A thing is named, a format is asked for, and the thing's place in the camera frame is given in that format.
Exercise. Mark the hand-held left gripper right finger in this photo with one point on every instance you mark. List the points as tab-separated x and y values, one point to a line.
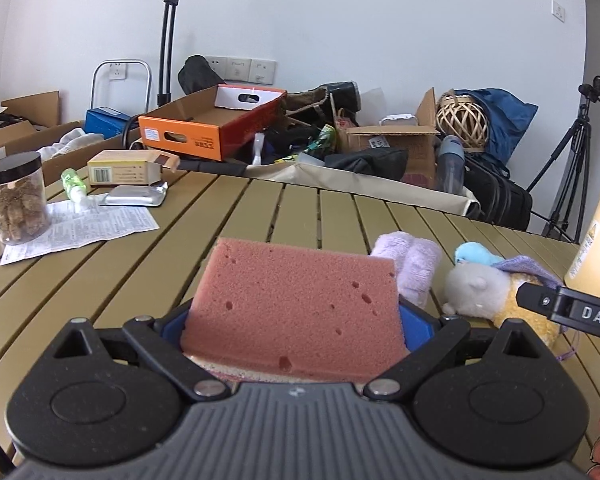
419	327

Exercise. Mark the single white wall outlet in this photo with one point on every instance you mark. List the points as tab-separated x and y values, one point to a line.
117	72

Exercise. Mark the chrome tube frame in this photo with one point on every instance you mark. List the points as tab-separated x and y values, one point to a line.
130	62

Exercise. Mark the black bag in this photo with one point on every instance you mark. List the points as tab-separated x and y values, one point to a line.
200	75

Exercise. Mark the white cloth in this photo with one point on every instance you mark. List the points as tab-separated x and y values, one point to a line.
70	142

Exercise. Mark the grey water bottle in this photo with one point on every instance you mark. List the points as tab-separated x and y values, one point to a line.
451	165

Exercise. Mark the white wall outlet strip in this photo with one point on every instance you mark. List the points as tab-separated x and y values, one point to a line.
240	70

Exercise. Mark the black camera tripod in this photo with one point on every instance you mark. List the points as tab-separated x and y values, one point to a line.
575	160

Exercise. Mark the lilac fluffy towel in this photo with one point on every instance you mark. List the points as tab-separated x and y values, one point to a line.
410	265

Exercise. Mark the orange cardboard box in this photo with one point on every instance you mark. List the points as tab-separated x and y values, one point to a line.
200	137

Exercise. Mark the tan carton box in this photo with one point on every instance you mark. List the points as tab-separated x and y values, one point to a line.
125	170

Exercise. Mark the green snack packet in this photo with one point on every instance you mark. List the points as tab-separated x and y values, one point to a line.
322	140

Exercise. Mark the wicker ball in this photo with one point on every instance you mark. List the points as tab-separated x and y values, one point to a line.
462	122

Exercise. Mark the blue fabric bag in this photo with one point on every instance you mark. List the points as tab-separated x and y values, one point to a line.
510	115

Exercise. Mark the printed paper leaflet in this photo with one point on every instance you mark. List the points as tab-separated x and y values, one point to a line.
90	227

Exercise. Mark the blue box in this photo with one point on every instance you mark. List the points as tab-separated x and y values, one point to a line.
105	121

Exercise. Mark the clear jar with black lid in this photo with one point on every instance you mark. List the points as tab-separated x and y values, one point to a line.
17	205

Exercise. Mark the yellow thermos jug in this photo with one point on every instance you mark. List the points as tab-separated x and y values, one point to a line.
597	250

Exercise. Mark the black cloth pouch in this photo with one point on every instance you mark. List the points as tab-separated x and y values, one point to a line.
367	164

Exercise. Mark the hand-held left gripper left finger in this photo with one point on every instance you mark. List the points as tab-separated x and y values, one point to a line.
172	327

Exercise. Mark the brown open cardboard box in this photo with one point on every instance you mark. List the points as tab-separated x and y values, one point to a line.
395	145

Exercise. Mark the small green bottle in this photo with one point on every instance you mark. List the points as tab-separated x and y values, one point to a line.
74	182

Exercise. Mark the pink sponge block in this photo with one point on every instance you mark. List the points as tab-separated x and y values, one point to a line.
295	310

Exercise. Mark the yellow and white plush toy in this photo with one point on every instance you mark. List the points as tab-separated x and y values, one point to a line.
480	290

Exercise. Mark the silver foil pack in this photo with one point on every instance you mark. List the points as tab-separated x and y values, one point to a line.
132	196

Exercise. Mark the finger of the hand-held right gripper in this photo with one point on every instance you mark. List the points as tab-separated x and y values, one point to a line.
535	297

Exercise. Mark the large brown cardboard box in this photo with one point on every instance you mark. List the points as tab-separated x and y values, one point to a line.
25	140

